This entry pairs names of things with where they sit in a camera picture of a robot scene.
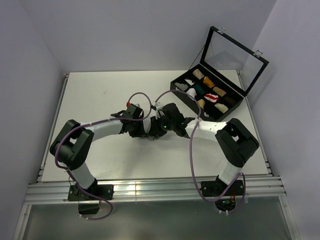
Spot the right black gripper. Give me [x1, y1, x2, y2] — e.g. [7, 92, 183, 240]
[148, 113, 176, 138]

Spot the mustard yellow sock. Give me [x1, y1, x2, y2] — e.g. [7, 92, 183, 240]
[197, 99, 206, 109]

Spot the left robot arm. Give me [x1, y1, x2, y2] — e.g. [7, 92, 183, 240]
[49, 103, 144, 200]

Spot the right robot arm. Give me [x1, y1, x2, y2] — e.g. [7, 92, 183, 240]
[147, 102, 260, 195]

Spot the grey white rolled sock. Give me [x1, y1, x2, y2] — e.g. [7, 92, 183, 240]
[174, 82, 189, 92]

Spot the teal rolled sock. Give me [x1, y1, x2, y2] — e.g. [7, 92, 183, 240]
[193, 84, 206, 95]

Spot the white black rolled sock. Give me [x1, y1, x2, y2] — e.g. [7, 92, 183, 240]
[185, 79, 195, 86]

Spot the red white striped sock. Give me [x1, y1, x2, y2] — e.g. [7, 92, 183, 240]
[203, 93, 219, 103]

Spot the cream rolled sock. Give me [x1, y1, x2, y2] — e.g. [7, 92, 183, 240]
[214, 103, 229, 114]

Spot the orange rolled sock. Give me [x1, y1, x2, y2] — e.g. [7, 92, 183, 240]
[203, 76, 215, 89]

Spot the beige rolled sock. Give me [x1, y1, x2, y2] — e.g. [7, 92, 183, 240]
[192, 69, 205, 80]

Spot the tan rolled sock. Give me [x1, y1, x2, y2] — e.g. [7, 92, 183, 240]
[213, 86, 227, 97]

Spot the brown rolled sock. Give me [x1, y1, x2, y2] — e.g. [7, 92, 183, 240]
[224, 96, 237, 106]

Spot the black compartment box with lid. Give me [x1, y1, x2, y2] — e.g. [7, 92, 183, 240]
[170, 26, 269, 122]

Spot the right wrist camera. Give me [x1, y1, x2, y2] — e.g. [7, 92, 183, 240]
[151, 101, 164, 119]

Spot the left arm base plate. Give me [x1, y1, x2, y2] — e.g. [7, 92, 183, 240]
[67, 184, 114, 202]

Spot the aluminium frame rail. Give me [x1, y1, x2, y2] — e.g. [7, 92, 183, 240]
[23, 176, 287, 205]

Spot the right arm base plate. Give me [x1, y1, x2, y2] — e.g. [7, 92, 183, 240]
[200, 179, 245, 197]

